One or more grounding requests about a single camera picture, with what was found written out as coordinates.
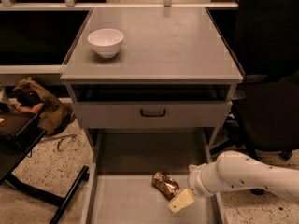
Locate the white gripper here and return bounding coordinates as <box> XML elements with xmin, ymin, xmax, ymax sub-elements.
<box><xmin>168</xmin><ymin>163</ymin><xmax>220</xmax><ymax>213</ymax></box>

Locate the crushed orange soda can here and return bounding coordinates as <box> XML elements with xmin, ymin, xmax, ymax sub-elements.
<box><xmin>152</xmin><ymin>171</ymin><xmax>180</xmax><ymax>199</ymax></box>

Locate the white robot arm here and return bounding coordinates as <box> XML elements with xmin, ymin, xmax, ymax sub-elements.
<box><xmin>168</xmin><ymin>151</ymin><xmax>299</xmax><ymax>213</ymax></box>

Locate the grey open middle drawer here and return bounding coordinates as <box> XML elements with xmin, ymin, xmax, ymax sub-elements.
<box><xmin>80</xmin><ymin>130</ymin><xmax>228</xmax><ymax>224</ymax></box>

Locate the grey upper drawer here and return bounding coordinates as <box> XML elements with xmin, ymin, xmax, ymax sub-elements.
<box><xmin>73</xmin><ymin>102</ymin><xmax>232</xmax><ymax>129</ymax></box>

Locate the grey drawer cabinet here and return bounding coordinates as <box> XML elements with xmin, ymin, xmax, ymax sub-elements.
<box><xmin>61</xmin><ymin>7</ymin><xmax>243</xmax><ymax>144</ymax></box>

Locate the black office chair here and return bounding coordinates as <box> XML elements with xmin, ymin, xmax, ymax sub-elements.
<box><xmin>209</xmin><ymin>74</ymin><xmax>299</xmax><ymax>196</ymax></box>

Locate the brown bag on floor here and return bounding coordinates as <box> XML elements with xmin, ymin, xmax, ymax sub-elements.
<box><xmin>13</xmin><ymin>78</ymin><xmax>72</xmax><ymax>135</ymax></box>

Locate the white ceramic bowl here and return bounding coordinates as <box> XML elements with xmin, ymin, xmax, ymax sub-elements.
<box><xmin>88</xmin><ymin>29</ymin><xmax>124</xmax><ymax>58</ymax></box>

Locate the black side table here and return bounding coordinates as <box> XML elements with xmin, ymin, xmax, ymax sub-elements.
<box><xmin>0</xmin><ymin>129</ymin><xmax>91</xmax><ymax>224</ymax></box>

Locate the black box on table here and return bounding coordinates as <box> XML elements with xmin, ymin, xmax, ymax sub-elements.
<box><xmin>0</xmin><ymin>111</ymin><xmax>39</xmax><ymax>150</ymax></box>

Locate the black drawer handle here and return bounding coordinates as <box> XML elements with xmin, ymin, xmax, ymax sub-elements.
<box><xmin>139</xmin><ymin>109</ymin><xmax>166</xmax><ymax>118</ymax></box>

